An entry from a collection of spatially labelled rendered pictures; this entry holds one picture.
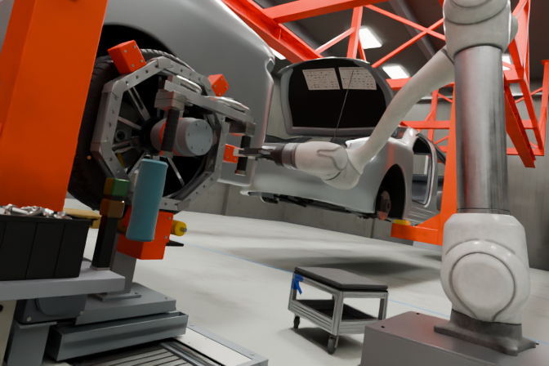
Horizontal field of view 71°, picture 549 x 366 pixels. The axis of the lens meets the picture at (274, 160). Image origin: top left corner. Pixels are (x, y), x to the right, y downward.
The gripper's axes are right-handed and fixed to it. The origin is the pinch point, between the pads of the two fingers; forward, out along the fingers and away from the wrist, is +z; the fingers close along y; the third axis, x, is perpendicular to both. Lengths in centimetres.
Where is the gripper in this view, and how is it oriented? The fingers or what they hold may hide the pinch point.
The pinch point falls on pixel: (243, 153)
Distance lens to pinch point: 144.4
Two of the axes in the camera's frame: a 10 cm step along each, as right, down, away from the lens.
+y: 6.0, 1.9, 7.8
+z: -7.9, -0.5, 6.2
